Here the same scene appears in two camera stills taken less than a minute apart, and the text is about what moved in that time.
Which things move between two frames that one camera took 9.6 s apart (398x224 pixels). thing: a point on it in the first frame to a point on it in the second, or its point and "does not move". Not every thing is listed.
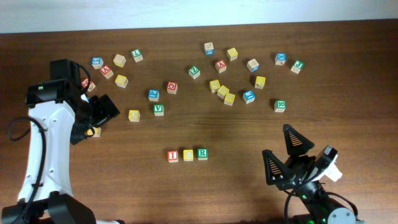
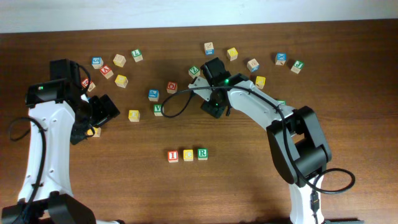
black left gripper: [105, 107] does not move
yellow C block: [188, 155] does not move
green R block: [203, 154] does not move
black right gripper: [299, 170] to [215, 111]
